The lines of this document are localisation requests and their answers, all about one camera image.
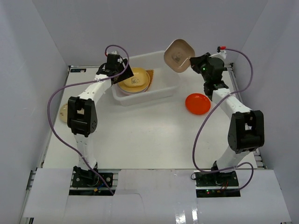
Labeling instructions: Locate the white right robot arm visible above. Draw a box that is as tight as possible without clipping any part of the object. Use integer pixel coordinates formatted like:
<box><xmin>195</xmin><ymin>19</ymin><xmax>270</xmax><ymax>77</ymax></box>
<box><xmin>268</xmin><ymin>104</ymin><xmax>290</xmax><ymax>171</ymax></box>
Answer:
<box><xmin>190</xmin><ymin>50</ymin><xmax>264</xmax><ymax>186</ymax></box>

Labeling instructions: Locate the beige patterned round plate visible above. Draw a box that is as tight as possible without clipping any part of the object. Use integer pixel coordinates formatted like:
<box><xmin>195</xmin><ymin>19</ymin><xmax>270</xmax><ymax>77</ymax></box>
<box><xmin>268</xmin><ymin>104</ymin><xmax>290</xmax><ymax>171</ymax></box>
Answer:
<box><xmin>59</xmin><ymin>103</ymin><xmax>68</xmax><ymax>123</ymax></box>

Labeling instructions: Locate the orange round plate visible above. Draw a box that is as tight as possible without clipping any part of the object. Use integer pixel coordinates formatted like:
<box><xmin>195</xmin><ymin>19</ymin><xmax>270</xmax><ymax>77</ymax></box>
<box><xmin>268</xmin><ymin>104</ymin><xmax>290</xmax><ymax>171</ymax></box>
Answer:
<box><xmin>185</xmin><ymin>93</ymin><xmax>211</xmax><ymax>115</ymax></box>

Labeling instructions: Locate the large tan bear plate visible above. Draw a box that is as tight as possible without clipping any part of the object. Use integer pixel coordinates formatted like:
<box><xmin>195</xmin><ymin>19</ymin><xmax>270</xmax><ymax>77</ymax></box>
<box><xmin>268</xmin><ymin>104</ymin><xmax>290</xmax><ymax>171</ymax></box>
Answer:
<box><xmin>118</xmin><ymin>82</ymin><xmax>149</xmax><ymax>92</ymax></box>

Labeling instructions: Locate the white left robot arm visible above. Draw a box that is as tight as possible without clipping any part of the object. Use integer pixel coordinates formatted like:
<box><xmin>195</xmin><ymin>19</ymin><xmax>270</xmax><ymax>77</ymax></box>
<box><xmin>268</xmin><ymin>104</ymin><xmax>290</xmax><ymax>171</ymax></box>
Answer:
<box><xmin>67</xmin><ymin>51</ymin><xmax>134</xmax><ymax>186</ymax></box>

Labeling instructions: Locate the yellow square plate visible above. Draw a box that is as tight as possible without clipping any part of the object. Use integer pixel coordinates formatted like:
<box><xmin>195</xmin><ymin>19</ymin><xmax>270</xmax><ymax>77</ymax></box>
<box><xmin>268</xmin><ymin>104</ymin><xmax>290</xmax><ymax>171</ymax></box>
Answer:
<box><xmin>123</xmin><ymin>67</ymin><xmax>150</xmax><ymax>88</ymax></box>

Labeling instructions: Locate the brown square plate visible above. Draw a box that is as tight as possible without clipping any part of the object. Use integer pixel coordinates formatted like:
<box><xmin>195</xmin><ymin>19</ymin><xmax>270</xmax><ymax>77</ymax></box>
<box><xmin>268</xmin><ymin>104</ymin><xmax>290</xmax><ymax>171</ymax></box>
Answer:
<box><xmin>164</xmin><ymin>39</ymin><xmax>195</xmax><ymax>73</ymax></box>

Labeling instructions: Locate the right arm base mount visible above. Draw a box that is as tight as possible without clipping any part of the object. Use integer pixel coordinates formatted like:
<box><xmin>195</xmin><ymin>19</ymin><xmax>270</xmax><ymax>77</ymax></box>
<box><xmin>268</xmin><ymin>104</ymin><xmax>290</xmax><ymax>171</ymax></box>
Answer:
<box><xmin>191</xmin><ymin>171</ymin><xmax>241</xmax><ymax>198</ymax></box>

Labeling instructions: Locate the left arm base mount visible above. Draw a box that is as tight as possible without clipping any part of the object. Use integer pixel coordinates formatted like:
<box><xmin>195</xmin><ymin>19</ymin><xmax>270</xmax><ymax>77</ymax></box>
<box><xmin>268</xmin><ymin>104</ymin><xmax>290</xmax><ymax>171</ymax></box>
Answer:
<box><xmin>71</xmin><ymin>166</ymin><xmax>114</xmax><ymax>188</ymax></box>

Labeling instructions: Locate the woven triangular bamboo tray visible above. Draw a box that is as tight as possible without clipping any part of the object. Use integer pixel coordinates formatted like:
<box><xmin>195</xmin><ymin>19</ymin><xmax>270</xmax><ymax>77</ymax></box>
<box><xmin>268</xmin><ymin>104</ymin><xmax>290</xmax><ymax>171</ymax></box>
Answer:
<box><xmin>146</xmin><ymin>70</ymin><xmax>154</xmax><ymax>88</ymax></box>

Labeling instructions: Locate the pink round plate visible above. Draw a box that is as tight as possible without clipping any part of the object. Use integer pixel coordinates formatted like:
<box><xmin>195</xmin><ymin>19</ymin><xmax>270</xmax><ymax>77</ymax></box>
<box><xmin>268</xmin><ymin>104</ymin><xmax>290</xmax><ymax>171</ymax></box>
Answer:
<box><xmin>120</xmin><ymin>89</ymin><xmax>147</xmax><ymax>95</ymax></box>

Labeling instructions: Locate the white plastic bin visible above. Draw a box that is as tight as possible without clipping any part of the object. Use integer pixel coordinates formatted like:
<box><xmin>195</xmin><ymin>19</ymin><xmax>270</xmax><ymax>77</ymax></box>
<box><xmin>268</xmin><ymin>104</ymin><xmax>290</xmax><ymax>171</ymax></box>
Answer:
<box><xmin>112</xmin><ymin>51</ymin><xmax>180</xmax><ymax>106</ymax></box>

